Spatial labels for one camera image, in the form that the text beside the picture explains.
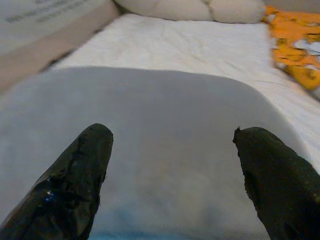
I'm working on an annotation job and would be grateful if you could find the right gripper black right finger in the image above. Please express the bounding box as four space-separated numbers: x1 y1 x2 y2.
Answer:
232 126 320 240

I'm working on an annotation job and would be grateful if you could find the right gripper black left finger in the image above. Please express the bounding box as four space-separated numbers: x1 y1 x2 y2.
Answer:
0 122 115 240

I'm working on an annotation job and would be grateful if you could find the grey rectangular pillow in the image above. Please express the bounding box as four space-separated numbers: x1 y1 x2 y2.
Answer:
0 65 312 240

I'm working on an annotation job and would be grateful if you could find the yellow cartoon egg print blanket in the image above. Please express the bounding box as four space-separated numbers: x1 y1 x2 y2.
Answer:
261 4 320 101

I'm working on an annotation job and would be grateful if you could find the grey lettered headboard cushion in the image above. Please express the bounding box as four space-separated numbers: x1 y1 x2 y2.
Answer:
0 0 121 93

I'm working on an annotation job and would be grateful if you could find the white quilted mattress pad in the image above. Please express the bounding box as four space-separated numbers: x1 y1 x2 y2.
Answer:
39 12 320 176

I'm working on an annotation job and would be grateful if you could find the beige knotted bolster pillow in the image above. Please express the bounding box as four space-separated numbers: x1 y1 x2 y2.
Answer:
112 0 266 25

